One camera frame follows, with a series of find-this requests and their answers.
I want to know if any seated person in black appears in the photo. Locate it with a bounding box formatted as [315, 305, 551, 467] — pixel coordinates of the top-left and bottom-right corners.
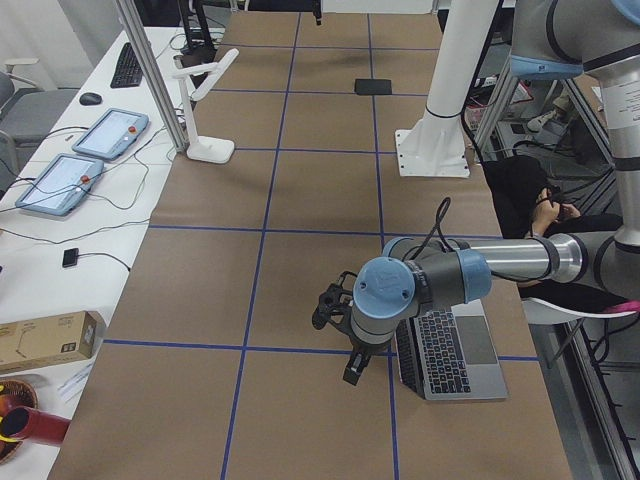
[483, 155, 627, 313]

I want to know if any black mouse pad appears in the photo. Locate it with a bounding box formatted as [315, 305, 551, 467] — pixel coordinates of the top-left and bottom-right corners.
[354, 78, 393, 96]

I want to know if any blue teach pendant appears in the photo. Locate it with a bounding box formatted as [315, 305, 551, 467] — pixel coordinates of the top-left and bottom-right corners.
[72, 108, 149, 161]
[15, 154, 104, 217]

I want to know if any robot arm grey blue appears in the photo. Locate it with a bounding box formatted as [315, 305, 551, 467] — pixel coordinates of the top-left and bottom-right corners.
[335, 1, 639, 384]

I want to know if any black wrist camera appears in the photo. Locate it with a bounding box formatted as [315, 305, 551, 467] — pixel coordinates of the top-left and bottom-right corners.
[311, 283, 353, 333]

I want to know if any grey laptop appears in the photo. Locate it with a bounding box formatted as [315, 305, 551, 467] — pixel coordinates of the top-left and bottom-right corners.
[395, 300, 508, 401]

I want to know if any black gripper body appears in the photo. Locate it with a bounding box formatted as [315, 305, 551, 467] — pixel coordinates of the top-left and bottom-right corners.
[350, 337, 380, 361]

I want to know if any white desk lamp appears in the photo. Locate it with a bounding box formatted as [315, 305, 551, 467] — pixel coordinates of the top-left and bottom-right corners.
[171, 47, 240, 163]

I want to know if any aluminium frame post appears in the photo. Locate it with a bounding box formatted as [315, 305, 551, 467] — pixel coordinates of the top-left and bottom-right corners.
[114, 0, 188, 152]

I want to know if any small black puck device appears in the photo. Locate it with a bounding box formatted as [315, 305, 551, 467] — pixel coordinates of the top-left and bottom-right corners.
[62, 248, 80, 268]

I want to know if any cardboard box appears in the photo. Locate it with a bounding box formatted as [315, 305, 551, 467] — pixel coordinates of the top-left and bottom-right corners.
[1, 311, 105, 374]

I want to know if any lower blue teach pendant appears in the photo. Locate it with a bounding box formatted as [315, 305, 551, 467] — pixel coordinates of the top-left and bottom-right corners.
[15, 154, 104, 217]

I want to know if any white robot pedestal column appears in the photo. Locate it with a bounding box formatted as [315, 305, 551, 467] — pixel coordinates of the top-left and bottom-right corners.
[395, 0, 501, 178]

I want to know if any black computer mouse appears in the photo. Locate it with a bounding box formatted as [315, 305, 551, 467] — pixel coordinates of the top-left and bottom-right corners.
[79, 92, 103, 106]

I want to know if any upper blue teach pendant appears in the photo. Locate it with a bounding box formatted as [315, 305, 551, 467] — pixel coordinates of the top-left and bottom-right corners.
[72, 108, 149, 161]

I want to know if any black keyboard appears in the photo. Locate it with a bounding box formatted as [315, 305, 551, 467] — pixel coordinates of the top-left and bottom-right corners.
[110, 42, 143, 89]

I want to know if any red cylinder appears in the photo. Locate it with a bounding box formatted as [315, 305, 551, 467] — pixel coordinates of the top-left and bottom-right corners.
[1, 406, 71, 447]

